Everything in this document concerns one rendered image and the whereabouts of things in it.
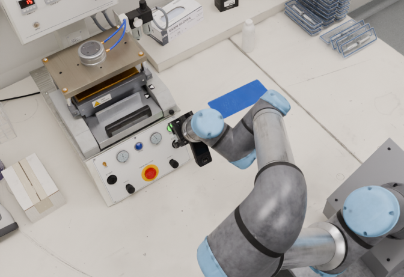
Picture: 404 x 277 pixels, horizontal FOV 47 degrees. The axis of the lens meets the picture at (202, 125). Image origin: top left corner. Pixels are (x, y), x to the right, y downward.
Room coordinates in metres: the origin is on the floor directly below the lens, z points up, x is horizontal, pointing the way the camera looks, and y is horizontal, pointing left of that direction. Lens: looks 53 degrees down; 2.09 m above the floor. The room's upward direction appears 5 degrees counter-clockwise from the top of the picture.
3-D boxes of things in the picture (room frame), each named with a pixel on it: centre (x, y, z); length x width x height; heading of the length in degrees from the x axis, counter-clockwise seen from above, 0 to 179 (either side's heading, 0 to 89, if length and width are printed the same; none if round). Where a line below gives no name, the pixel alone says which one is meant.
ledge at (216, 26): (1.65, -0.13, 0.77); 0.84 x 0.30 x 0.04; 120
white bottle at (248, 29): (1.40, -0.21, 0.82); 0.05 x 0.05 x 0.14
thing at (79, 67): (1.08, 0.31, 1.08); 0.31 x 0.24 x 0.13; 120
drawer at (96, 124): (1.00, 0.29, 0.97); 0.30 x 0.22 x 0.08; 30
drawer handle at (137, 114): (0.88, 0.22, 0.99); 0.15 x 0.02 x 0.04; 120
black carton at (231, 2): (1.63, -0.15, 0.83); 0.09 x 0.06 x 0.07; 112
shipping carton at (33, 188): (0.79, 0.56, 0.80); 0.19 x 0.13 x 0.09; 30
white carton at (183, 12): (1.53, 0.08, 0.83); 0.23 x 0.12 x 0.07; 130
